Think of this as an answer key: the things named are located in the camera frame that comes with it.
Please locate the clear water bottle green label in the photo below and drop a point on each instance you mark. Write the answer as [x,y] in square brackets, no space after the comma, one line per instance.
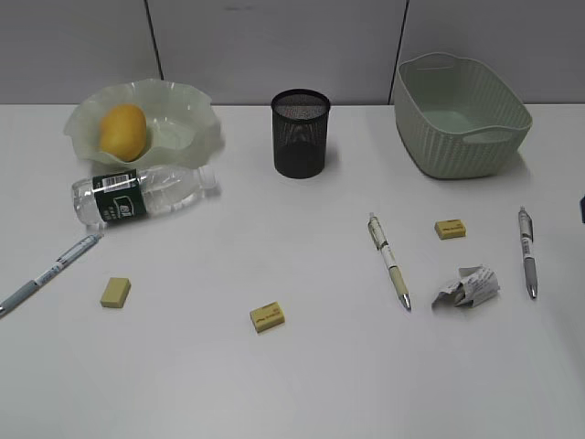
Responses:
[140,193]

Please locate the yellow mango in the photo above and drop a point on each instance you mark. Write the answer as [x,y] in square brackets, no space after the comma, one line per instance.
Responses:
[123,132]

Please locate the waste paper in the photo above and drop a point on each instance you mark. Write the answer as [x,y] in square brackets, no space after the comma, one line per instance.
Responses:
[474,286]

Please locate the grey pen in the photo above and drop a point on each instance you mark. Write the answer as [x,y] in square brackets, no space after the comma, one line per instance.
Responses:
[61,263]
[527,242]

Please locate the cream white pen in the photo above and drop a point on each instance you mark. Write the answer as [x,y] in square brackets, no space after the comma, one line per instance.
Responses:
[381,243]

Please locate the yellow eraser front centre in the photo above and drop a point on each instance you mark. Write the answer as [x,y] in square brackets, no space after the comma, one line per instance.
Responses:
[267,317]

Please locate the black mesh pen holder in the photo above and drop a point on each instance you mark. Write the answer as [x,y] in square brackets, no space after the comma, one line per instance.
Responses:
[299,132]

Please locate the pale green wavy glass plate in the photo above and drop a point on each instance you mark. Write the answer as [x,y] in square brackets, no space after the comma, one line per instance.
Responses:
[181,125]

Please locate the yellow eraser right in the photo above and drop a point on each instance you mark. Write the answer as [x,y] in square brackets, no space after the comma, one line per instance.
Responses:
[450,229]

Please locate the plain yellow eraser left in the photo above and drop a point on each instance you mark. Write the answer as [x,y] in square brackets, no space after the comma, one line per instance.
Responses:
[115,293]

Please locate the pale green woven plastic basket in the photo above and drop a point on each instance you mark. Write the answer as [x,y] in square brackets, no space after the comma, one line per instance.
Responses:
[456,117]

